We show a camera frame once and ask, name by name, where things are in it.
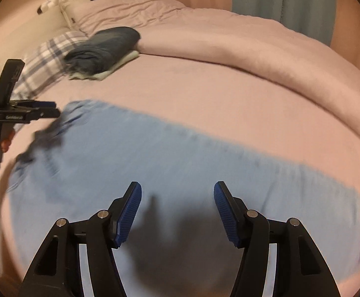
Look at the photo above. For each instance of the light blue denim pants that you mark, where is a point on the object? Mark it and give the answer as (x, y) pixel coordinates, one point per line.
(78, 164)

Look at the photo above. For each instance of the folded dark blue jeans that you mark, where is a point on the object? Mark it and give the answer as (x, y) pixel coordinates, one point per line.
(101, 51)

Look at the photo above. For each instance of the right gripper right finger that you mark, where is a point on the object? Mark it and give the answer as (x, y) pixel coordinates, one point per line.
(300, 267)

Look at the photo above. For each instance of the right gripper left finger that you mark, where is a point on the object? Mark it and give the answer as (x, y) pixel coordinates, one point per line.
(56, 268)

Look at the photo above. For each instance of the plaid pillow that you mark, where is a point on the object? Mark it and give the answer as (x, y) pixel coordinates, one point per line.
(45, 65)

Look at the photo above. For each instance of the pink duvet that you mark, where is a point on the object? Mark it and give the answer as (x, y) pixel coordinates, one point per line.
(262, 47)

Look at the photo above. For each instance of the folded pale green cloth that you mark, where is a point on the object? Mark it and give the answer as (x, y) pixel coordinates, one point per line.
(130, 56)

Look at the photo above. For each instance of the teal curtain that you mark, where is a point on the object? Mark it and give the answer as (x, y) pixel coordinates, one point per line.
(313, 18)

